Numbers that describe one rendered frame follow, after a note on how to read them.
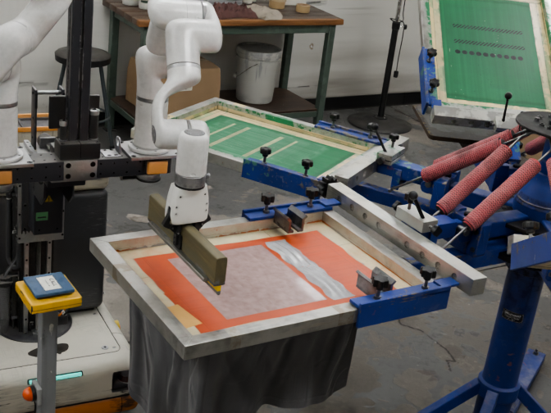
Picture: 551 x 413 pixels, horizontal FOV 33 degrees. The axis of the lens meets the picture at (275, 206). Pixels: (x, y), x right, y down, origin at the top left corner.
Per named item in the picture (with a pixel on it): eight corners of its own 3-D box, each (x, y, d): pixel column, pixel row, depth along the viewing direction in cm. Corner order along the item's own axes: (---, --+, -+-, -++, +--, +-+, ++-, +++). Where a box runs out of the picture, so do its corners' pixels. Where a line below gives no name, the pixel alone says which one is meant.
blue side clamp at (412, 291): (357, 329, 233) (362, 304, 230) (345, 319, 237) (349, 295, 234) (446, 308, 248) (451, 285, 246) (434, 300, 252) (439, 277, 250)
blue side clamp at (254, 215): (248, 237, 275) (250, 215, 272) (239, 230, 279) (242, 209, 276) (330, 224, 291) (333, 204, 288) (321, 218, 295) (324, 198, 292)
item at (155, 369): (188, 484, 235) (203, 339, 218) (120, 388, 269) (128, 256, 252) (199, 481, 236) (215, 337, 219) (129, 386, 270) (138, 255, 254)
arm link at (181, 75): (196, 73, 237) (200, 153, 233) (146, 71, 233) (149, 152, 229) (203, 62, 229) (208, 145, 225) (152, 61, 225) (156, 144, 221)
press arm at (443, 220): (410, 244, 272) (413, 229, 270) (398, 236, 276) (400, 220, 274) (454, 237, 281) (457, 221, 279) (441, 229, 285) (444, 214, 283)
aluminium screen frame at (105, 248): (184, 360, 208) (184, 347, 207) (88, 250, 253) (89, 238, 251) (445, 302, 249) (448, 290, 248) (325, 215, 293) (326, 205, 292)
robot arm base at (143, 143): (119, 138, 283) (121, 89, 277) (158, 136, 289) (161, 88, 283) (135, 156, 271) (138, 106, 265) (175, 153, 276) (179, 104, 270)
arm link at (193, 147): (170, 115, 229) (207, 115, 232) (166, 154, 233) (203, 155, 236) (182, 136, 216) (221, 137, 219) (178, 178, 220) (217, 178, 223)
